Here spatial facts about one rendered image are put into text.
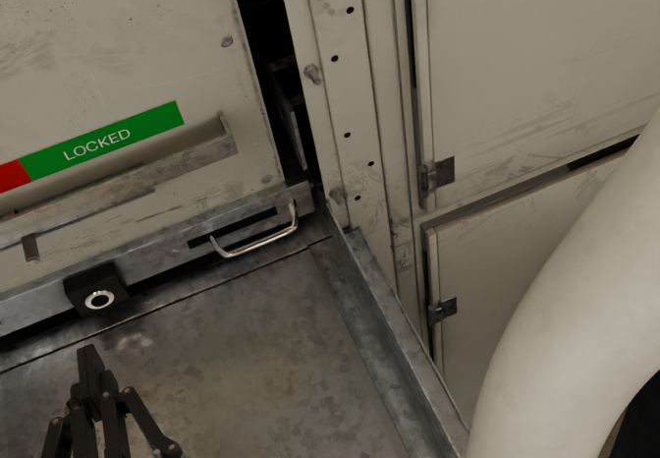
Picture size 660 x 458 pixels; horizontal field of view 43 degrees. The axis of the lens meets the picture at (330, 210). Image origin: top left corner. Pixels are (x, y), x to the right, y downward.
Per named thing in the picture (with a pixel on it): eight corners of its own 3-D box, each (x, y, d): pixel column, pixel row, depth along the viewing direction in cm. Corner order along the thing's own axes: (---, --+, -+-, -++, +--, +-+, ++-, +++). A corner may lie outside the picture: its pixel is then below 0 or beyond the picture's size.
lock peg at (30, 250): (48, 264, 86) (32, 243, 83) (27, 272, 85) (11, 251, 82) (37, 219, 89) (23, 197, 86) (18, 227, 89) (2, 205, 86)
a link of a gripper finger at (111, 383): (102, 411, 70) (137, 397, 70) (97, 372, 74) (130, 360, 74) (109, 424, 71) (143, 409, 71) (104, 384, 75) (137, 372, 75)
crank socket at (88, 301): (132, 302, 98) (118, 278, 94) (82, 321, 97) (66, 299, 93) (126, 283, 99) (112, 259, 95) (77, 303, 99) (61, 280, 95)
